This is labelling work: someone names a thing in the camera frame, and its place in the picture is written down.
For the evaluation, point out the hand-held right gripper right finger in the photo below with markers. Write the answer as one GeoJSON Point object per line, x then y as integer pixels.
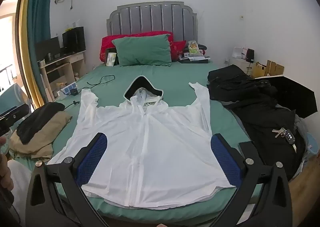
{"type": "Point", "coordinates": [225, 159]}

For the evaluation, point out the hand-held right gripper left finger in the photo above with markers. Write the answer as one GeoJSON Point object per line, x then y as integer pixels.
{"type": "Point", "coordinates": [91, 159]}

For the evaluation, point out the white t-shirt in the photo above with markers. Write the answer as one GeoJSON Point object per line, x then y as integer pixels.
{"type": "Point", "coordinates": [150, 142]}

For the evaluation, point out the person's left hand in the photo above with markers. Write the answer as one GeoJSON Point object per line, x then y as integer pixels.
{"type": "Point", "coordinates": [5, 169]}

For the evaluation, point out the black cloth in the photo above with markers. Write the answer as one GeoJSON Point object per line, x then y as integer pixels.
{"type": "Point", "coordinates": [37, 120]}

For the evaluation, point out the khaki pants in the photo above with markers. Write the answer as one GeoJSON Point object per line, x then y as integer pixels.
{"type": "Point", "coordinates": [37, 145]}

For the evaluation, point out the black jacket pile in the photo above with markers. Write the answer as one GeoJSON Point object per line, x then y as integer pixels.
{"type": "Point", "coordinates": [265, 119]}

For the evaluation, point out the metal keys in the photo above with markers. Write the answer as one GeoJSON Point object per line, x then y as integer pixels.
{"type": "Point", "coordinates": [278, 132]}

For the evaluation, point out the black car key fob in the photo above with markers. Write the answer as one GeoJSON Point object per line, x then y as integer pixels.
{"type": "Point", "coordinates": [290, 138]}

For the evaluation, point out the folded black garment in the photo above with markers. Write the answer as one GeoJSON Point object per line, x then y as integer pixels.
{"type": "Point", "coordinates": [228, 84]}

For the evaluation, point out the yellow curtain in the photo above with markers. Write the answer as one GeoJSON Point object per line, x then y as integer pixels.
{"type": "Point", "coordinates": [25, 42]}

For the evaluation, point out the black monitor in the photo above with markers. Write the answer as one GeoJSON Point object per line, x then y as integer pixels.
{"type": "Point", "coordinates": [47, 47]}

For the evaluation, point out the wooden desk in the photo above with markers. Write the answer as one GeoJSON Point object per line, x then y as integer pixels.
{"type": "Point", "coordinates": [67, 60]}

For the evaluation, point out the light blue basket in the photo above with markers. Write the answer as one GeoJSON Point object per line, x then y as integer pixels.
{"type": "Point", "coordinates": [313, 145]}

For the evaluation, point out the black umbrella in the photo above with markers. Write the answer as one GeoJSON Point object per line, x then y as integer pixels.
{"type": "Point", "coordinates": [292, 94]}

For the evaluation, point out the white nightstand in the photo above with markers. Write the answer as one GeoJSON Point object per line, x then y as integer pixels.
{"type": "Point", "coordinates": [241, 65]}

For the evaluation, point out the black computer tower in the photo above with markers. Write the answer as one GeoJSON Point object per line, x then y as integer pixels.
{"type": "Point", "coordinates": [74, 39]}

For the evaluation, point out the cardboard boxes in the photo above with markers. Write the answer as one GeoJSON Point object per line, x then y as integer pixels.
{"type": "Point", "coordinates": [271, 68]}

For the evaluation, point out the white yellow packet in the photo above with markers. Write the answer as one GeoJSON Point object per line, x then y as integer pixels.
{"type": "Point", "coordinates": [111, 59]}

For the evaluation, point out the teal curtain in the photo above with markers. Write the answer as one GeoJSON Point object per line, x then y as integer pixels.
{"type": "Point", "coordinates": [40, 17]}

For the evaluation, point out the black speaker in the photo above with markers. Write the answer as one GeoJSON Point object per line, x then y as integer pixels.
{"type": "Point", "coordinates": [250, 55]}

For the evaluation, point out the white box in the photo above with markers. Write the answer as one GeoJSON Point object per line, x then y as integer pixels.
{"type": "Point", "coordinates": [238, 52]}

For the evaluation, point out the green yellow snack packet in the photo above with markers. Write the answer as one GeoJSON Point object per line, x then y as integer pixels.
{"type": "Point", "coordinates": [194, 47]}

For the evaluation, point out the small red pillow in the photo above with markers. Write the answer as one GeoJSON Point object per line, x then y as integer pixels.
{"type": "Point", "coordinates": [178, 50]}

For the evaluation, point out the large red pillow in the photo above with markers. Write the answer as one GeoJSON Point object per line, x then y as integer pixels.
{"type": "Point", "coordinates": [110, 42]}

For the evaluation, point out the green pillow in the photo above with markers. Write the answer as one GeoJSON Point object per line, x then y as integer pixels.
{"type": "Point", "coordinates": [142, 50]}

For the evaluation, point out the grey padded headboard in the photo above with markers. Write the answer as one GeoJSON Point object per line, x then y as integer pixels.
{"type": "Point", "coordinates": [152, 17]}

